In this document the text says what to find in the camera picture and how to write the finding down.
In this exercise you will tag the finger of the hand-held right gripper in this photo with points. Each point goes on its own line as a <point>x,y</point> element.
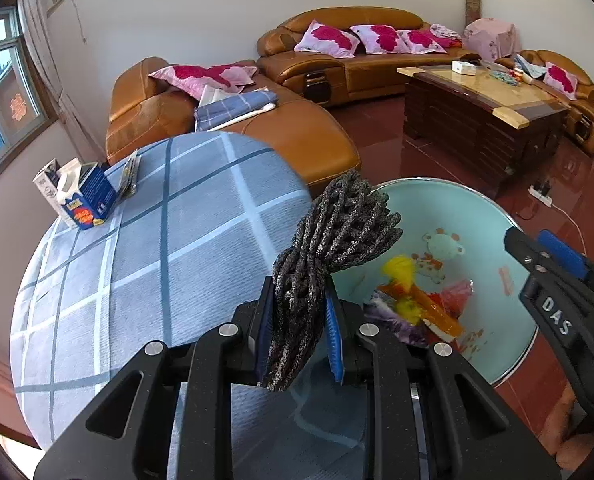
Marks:
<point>564,255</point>
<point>527,255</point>

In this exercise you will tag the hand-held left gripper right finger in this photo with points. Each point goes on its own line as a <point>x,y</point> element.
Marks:
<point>334,345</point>

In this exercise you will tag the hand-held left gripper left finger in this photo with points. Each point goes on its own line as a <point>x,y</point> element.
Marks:
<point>262,345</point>

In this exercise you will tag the purple snack wrapper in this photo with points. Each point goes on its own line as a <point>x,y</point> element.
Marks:
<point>392,325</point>

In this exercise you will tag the light blue enamel basin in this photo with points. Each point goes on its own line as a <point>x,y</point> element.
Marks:
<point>477,220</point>

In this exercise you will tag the red foam net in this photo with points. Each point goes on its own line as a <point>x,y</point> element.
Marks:
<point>458,300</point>

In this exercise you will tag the yellow wrapper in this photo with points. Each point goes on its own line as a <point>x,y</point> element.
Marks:
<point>401,267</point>

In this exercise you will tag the orange snack packet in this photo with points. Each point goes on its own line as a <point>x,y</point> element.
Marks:
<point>439,317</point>

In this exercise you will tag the person's right hand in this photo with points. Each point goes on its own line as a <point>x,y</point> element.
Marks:
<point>567,415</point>

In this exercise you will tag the white power strip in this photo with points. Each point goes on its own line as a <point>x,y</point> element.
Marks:
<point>541,194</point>

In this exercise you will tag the dark wooden coffee table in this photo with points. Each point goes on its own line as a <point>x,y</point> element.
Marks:
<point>477,135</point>

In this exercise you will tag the blue plaid tablecloth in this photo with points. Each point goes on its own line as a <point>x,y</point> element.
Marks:
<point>177,240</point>

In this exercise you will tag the brown leather armchair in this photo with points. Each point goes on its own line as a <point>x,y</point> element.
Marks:
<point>589,115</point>

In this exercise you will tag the pink floral pillow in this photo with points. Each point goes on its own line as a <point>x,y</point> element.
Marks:
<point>561,79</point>
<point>419,41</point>
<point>327,37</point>
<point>382,38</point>
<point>202,75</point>

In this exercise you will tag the pile of teal candies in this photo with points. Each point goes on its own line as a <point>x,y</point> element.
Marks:
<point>504,76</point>

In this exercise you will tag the small red jar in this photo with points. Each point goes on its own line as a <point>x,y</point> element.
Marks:
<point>517,73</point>

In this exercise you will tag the light blue cloth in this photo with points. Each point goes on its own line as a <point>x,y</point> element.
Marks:
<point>529,66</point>

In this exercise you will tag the white tissue box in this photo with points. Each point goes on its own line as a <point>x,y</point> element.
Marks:
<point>464,66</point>

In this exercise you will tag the brown leather chaise sofa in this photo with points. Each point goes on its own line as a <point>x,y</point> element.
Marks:
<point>302,145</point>

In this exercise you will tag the pink cloth cover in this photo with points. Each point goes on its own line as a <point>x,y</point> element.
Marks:
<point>492,40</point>

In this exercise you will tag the striped foil packet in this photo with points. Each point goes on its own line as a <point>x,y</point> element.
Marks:
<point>128,172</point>

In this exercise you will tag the blue milk carton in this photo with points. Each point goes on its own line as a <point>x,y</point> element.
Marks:
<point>94,192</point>

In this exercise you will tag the pink floral folded cloth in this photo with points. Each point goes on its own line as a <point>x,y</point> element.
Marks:
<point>446,34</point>

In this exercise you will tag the blue plaid folded sheet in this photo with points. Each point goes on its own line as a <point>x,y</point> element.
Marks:
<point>232,109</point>

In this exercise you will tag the brown leather three-seat sofa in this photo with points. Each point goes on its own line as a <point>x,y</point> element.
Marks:
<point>372,72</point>

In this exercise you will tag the white folded cloth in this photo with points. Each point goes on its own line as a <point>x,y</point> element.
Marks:
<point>214,95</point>

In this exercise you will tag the brown rolled mat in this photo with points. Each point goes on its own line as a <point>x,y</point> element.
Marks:
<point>473,5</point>

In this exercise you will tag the white black carton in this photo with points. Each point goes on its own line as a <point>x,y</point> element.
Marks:
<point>44,180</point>

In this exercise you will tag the window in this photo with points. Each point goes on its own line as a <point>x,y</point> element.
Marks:
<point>2,110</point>

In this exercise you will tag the pale pink curtain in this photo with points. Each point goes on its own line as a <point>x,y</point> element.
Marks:
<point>52,60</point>

